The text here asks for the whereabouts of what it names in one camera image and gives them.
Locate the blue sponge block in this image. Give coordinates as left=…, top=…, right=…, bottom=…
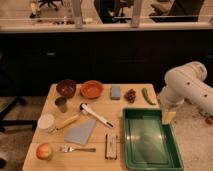
left=110, top=85, right=121, bottom=100

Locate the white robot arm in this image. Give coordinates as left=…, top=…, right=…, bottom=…
left=158, top=61, right=213, bottom=125

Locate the white round cup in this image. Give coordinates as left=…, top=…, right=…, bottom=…
left=38, top=114, right=55, bottom=132

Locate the small metal cup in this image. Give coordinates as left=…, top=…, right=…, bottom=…
left=55, top=97, right=67, bottom=113

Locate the orange clay bowl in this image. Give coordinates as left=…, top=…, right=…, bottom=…
left=80, top=80, right=103, bottom=99

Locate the dark brown bowl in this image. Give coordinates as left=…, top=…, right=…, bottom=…
left=56, top=79, right=76, bottom=99

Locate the black office chair base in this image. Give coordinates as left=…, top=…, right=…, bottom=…
left=0, top=96, right=37, bottom=132

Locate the green plastic tray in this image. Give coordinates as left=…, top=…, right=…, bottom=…
left=123, top=108, right=184, bottom=171

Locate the dark red grape bunch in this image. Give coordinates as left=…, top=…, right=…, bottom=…
left=124, top=89, right=136, bottom=103

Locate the red yellow apple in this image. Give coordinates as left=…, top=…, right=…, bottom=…
left=36, top=143, right=53, bottom=160

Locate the grey blue folded cloth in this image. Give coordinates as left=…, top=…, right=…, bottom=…
left=64, top=119, right=96, bottom=145

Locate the silver fork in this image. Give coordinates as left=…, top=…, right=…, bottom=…
left=59, top=146, right=96, bottom=153

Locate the black rectangular case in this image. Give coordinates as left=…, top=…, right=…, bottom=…
left=105, top=134, right=117, bottom=160

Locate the white handled peeler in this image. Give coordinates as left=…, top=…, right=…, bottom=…
left=80, top=103, right=114, bottom=128

